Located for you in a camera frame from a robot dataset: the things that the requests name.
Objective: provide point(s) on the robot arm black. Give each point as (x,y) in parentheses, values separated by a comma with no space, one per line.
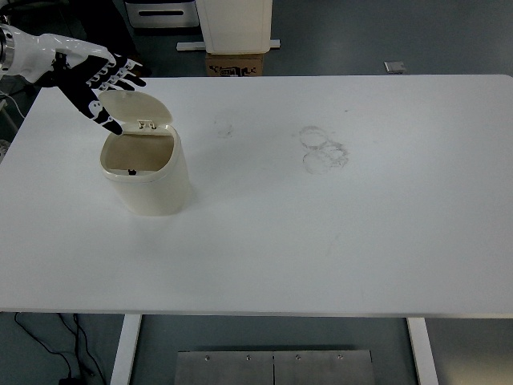
(5,48)

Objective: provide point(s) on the white table foot bar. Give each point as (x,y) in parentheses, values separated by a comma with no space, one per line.
(188,47)

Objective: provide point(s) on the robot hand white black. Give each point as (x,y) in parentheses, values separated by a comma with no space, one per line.
(76,86)

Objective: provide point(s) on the white table leg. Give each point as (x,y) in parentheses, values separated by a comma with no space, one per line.
(126,349)
(422,353)

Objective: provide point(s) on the cream plastic trash bin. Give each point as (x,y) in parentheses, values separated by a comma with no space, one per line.
(150,192)

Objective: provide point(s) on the white appliance with dark slot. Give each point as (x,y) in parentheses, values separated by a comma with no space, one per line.
(160,20)

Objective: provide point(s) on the brown cardboard box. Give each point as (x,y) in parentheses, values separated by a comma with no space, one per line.
(234,64)

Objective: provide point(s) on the grey floor plate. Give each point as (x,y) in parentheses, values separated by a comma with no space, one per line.
(395,67)

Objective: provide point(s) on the black power adapter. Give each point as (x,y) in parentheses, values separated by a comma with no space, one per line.
(69,381)

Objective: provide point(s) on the white cabinet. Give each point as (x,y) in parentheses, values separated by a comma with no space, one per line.
(236,24)

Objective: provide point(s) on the grey metal plate with screws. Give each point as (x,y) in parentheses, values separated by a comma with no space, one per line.
(240,369)

